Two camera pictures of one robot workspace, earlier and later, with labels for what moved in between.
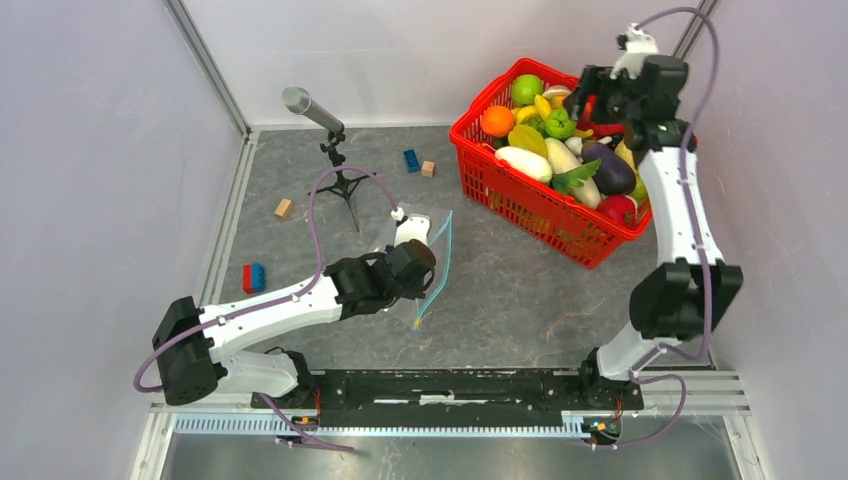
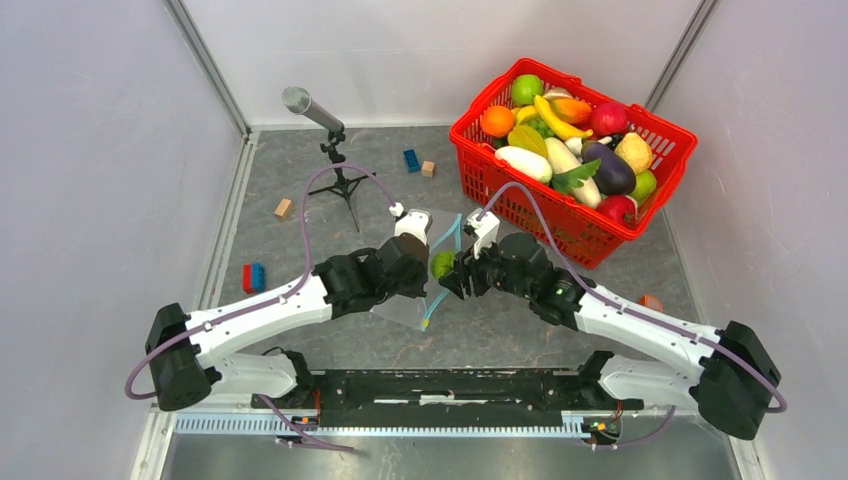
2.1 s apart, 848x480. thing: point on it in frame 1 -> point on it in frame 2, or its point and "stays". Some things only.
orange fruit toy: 497,121 stays
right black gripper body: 615,101 -> 485,273
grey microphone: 298,100 stays
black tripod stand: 343,186 stays
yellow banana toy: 530,113 -> 558,129
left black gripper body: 406,292 stays
